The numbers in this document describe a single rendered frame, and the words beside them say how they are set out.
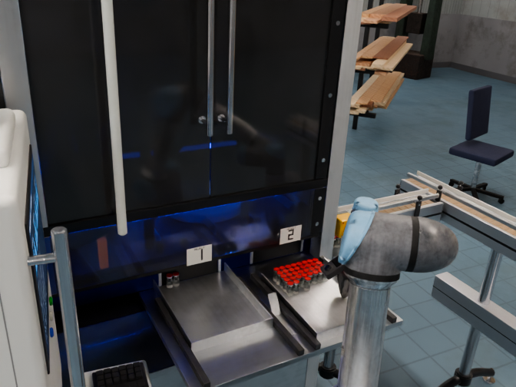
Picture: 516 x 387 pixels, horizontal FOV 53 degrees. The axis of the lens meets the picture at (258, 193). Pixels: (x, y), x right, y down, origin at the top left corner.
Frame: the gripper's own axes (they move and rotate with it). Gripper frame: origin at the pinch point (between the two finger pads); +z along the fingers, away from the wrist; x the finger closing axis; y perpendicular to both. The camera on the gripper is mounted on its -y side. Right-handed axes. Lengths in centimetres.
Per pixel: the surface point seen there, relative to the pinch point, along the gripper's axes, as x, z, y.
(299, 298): 4.1, 1.6, -13.4
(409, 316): 67, 96, 102
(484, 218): 26, -1, 84
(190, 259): 18, -10, -46
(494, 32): 676, 69, 742
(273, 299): 1.5, -2.8, -24.0
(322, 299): 1.0, 1.4, -6.6
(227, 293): 13.6, 2.5, -34.7
